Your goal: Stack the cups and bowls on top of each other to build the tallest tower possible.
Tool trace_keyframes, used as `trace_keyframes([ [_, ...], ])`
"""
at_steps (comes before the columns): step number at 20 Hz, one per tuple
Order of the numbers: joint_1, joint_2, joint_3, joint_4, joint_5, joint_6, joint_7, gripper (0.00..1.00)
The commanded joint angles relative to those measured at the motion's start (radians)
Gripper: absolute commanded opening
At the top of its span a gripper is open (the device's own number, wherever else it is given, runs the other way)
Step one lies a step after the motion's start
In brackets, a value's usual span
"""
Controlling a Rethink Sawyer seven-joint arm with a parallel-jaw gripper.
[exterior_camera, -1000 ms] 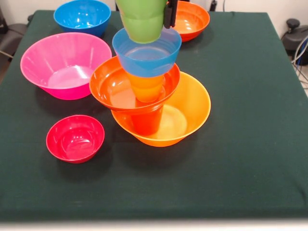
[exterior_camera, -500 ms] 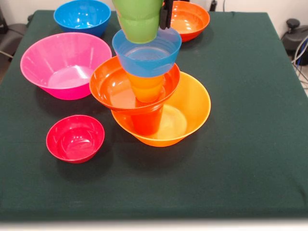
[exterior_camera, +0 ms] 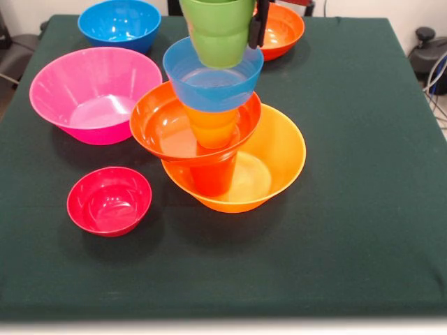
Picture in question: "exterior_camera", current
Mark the small translucent blue bowl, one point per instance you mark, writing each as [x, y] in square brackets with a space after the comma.
[213, 94]

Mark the small black device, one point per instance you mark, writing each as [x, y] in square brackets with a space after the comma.
[310, 10]

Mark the large orange bowl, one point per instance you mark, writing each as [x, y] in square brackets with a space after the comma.
[279, 153]

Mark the orange plastic cup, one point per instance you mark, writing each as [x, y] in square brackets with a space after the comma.
[213, 129]

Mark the large pink bowl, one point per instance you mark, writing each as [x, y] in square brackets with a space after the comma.
[87, 104]

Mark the red-orange plastic bowl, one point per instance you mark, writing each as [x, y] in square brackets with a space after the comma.
[283, 35]
[157, 125]

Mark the green plastic cup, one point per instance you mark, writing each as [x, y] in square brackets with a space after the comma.
[216, 31]

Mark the dark green tablecloth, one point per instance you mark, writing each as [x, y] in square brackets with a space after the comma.
[349, 209]

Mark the red-orange plastic cup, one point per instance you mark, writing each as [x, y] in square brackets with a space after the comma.
[213, 178]

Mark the small crimson bowl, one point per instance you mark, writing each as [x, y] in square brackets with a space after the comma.
[108, 206]

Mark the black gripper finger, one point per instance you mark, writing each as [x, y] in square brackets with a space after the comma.
[257, 29]

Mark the large blue bowl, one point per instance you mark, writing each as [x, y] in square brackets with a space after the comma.
[104, 38]

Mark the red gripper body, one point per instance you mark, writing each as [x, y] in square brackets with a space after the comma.
[297, 2]

